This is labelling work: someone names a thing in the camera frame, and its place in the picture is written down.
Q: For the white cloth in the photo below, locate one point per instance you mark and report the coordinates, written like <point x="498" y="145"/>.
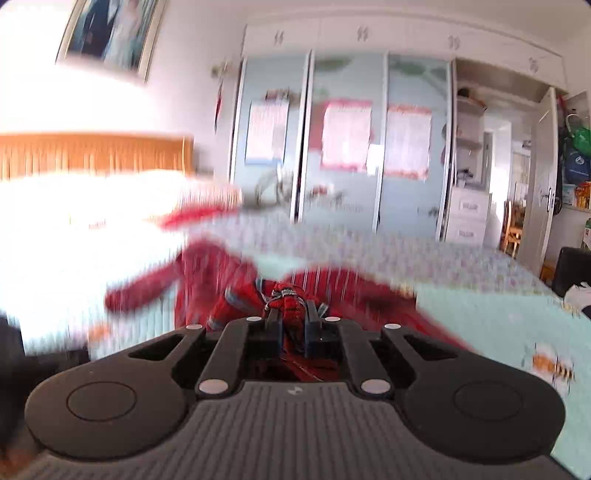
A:
<point x="579" y="297"/>

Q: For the wooden headboard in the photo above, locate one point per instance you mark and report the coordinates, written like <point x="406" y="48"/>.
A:
<point x="92" y="157"/>

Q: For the red plaid shirt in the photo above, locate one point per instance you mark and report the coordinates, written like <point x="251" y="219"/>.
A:
<point x="212" y="277"/>

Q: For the wooden chair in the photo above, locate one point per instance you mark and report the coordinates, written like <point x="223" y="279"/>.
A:
<point x="512" y="230"/>

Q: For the black chair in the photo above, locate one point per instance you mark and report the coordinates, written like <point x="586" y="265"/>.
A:
<point x="565" y="265"/>

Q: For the white poster with blue border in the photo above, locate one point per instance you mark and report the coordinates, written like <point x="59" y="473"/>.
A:
<point x="267" y="134"/>

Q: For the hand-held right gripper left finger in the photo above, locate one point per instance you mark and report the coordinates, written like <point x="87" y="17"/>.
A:
<point x="275" y="332"/>

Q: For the red cloth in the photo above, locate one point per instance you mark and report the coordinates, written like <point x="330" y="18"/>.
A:
<point x="194" y="217"/>

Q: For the small white note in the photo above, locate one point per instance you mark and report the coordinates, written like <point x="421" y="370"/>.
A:
<point x="375" y="159"/>

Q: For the white electric fan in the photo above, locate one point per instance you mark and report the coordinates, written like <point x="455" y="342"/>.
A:
<point x="272" y="189"/>

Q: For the white drawer cabinet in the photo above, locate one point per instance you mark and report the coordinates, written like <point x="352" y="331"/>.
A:
<point x="468" y="217"/>

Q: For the pink poster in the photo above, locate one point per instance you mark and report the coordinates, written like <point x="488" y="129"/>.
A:
<point x="346" y="134"/>
<point x="408" y="143"/>

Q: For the bee print quilt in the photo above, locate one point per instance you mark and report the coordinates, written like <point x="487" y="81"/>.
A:
<point x="485" y="318"/>

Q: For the framed wall picture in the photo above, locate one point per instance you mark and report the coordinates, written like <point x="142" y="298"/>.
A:
<point x="111" y="32"/>

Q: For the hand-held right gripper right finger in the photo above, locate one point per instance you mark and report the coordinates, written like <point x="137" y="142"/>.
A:
<point x="314" y="339"/>

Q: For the hanging wall ornament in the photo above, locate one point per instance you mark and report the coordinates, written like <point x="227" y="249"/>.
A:
<point x="220" y="92"/>

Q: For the wardrobe with sliding doors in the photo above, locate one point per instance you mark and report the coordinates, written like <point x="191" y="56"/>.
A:
<point x="346" y="207"/>

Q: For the hanging shopping bag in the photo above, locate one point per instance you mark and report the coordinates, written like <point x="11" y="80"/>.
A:
<point x="577" y="161"/>

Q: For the rolled floral duvet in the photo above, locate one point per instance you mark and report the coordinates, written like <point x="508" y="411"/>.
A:
<point x="69" y="230"/>

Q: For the frog print blanket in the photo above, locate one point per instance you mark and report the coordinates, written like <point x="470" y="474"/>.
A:
<point x="392" y="254"/>

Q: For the white door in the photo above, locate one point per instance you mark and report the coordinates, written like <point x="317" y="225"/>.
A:
<point x="545" y="184"/>

